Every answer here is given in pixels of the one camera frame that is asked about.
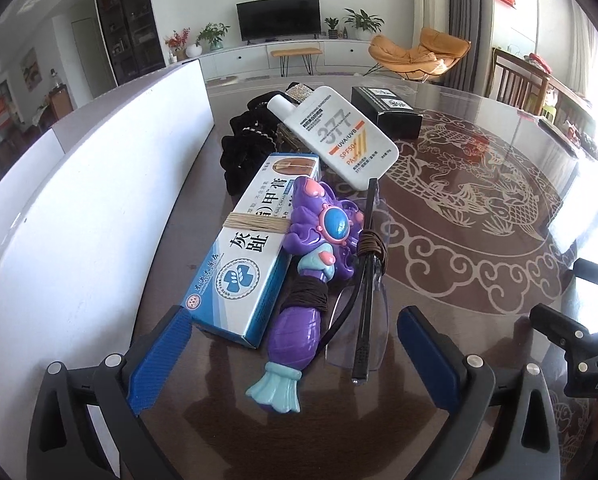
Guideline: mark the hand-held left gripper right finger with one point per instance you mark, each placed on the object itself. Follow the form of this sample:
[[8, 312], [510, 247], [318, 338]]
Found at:
[[424, 355]]

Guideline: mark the white sunscreen bottle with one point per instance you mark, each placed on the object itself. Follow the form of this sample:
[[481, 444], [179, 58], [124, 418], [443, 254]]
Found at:
[[329, 135]]

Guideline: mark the rhinestone bow hair clip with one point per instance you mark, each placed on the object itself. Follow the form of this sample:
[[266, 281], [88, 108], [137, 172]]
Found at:
[[296, 92]]

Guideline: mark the red flowers in vase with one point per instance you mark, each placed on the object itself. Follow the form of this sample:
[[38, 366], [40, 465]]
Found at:
[[176, 42]]

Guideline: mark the white partition board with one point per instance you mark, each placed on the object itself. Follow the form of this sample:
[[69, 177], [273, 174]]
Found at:
[[79, 210]]

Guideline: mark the white television cabinet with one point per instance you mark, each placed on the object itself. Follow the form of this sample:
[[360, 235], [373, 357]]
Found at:
[[249, 60]]

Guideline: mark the wooden sideboard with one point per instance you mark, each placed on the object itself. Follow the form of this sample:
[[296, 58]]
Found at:
[[571, 105]]

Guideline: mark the wooden side table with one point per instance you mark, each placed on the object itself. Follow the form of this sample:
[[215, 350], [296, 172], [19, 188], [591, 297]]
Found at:
[[61, 100]]

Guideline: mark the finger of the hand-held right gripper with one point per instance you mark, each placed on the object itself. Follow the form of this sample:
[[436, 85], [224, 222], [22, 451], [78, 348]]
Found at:
[[596, 272], [594, 360]]

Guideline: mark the green potted plant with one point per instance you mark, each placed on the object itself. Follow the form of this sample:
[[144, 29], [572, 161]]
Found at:
[[213, 34]]

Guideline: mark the small potted plant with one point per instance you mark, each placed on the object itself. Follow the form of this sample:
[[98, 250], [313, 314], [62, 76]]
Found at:
[[332, 27]]

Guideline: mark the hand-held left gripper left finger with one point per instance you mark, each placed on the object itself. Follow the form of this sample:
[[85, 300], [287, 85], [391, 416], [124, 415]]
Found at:
[[159, 355]]

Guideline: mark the framed wall painting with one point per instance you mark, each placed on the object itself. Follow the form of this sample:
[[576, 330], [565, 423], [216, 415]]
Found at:
[[29, 70]]

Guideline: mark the silver claw hair clip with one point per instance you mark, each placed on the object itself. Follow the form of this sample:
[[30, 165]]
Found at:
[[286, 135]]

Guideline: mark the tan rubber band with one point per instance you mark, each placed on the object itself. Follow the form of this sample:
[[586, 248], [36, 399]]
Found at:
[[254, 221]]

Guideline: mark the large leafy potted plant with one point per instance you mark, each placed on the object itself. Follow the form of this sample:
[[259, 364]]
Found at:
[[364, 22]]

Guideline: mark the purple fish toy wand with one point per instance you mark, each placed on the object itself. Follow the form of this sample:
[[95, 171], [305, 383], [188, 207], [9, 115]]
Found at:
[[299, 335]]

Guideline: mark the blue and white ointment box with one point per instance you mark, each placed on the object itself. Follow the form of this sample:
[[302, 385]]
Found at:
[[244, 260]]

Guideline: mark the grey curtain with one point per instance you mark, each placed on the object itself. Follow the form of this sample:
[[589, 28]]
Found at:
[[474, 15]]

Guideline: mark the wooden dining chair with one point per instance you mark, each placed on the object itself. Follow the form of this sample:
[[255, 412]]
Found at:
[[516, 77]]

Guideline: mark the dark patterned glass desktop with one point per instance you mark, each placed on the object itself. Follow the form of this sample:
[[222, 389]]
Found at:
[[479, 270]]

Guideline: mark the clear glasses with black temples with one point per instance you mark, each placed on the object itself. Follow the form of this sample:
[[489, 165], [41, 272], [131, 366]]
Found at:
[[364, 310]]

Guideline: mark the wooden bench with metal legs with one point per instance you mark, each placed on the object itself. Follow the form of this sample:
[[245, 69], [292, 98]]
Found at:
[[296, 52]]

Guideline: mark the orange lounge chair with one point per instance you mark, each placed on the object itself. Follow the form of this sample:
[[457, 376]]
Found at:
[[404, 57]]

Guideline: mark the white door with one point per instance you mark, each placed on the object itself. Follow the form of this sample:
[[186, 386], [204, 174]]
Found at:
[[84, 55]]

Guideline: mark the black television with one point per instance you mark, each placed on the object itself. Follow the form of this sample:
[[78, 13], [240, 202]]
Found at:
[[279, 17]]

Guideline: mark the white sheer curtain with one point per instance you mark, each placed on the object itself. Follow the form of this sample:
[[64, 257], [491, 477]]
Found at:
[[429, 5]]

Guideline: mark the red paper sign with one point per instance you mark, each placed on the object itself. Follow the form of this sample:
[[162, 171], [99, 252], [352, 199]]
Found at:
[[2, 112]]

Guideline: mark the dark glass display cabinet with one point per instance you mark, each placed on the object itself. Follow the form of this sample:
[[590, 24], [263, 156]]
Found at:
[[129, 20]]

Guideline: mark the black box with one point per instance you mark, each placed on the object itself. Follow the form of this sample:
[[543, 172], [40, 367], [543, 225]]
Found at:
[[394, 125]]

